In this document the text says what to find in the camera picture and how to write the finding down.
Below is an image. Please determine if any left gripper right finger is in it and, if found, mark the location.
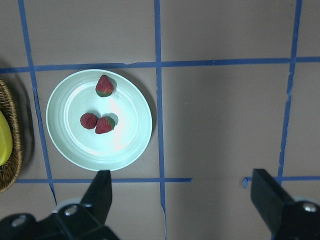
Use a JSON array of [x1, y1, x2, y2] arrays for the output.
[[250, 168, 295, 233]]

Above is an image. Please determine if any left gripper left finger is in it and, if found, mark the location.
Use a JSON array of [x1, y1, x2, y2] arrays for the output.
[[80, 170, 112, 223]]

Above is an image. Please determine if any red strawberry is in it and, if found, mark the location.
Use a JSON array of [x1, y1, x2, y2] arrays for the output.
[[95, 74, 114, 98], [95, 116, 116, 135], [80, 112, 98, 130]]

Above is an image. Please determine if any light green plate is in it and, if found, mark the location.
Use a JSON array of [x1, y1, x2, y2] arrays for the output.
[[46, 69, 153, 171]]

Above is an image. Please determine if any yellow banana bunch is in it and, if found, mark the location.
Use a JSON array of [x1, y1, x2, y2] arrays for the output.
[[0, 112, 13, 166]]

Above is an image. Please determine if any wicker basket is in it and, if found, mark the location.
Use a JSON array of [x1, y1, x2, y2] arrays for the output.
[[0, 79, 24, 193]]

